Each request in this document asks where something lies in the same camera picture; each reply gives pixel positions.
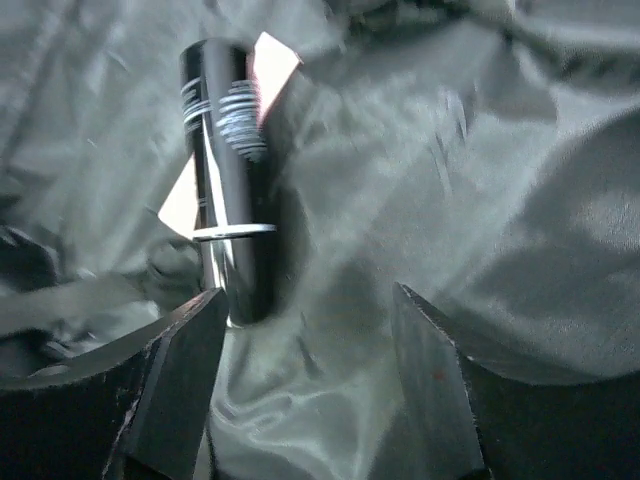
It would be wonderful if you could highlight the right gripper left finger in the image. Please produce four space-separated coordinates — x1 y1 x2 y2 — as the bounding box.
1 289 229 479

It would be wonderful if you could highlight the black cylindrical tube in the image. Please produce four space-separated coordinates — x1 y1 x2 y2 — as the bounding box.
181 39 276 326

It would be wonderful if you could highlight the pink hard-shell suitcase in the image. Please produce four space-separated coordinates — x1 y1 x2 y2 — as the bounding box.
1 1 639 479

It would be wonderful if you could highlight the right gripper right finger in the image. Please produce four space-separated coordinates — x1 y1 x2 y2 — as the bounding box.
392 284 639 479

